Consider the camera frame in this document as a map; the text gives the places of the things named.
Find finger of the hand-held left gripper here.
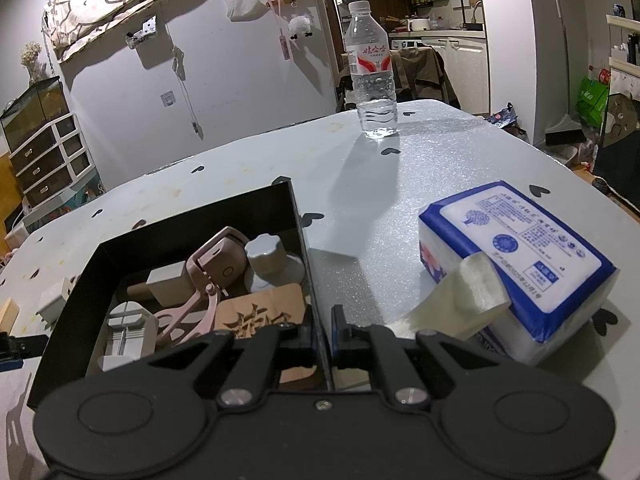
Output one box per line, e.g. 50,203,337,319
0,332,51,372

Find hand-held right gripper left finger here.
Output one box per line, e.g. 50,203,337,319
146,321,323,409

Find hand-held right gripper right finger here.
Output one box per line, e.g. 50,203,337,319
331,305,503,408

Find carved wooden plaque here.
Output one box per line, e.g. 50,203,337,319
215,282,319,386

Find white grey block tool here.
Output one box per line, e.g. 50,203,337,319
102,301,162,367

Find pink eyelash curler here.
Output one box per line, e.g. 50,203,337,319
155,226,249,349

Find grey block wooden handle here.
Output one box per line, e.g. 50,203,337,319
127,262,189,307

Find black cardboard box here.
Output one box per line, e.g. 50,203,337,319
27,181,335,409

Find small wooden block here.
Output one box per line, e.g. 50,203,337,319
0,297,21,334

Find white plug adapter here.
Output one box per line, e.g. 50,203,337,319
39,277,76,324

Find grey knob lid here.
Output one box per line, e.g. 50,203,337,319
244,233,307,295

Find white dark drawer cabinet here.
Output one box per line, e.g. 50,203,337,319
9,112,96,209

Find blue white tissue pack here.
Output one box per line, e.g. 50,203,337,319
419,181,617,366

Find glass fish tank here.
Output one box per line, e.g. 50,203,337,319
0,76,70,154

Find clear plastic water bottle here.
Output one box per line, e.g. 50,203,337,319
342,1,399,140

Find chair with brown jacket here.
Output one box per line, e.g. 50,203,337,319
390,46,461,109

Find blue patterned bag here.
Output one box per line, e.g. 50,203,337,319
486,102,521,129

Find dried flower bunch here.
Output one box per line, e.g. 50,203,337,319
20,41,45,84

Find white kitchen counter cabinet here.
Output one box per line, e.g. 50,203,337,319
390,30,491,114

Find white plush sheep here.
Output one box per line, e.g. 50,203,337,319
287,14,315,41

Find white hanging cloth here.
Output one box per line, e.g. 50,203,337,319
224,0,268,22

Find green bag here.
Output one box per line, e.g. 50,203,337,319
575,76,611,129

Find pink hanging strap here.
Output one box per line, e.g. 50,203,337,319
252,0,292,61

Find white hanging cable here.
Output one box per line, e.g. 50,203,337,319
170,45,205,140

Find wall mirror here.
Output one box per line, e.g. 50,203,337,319
331,0,359,54

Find silver wall clip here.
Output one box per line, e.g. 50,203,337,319
126,16,158,50

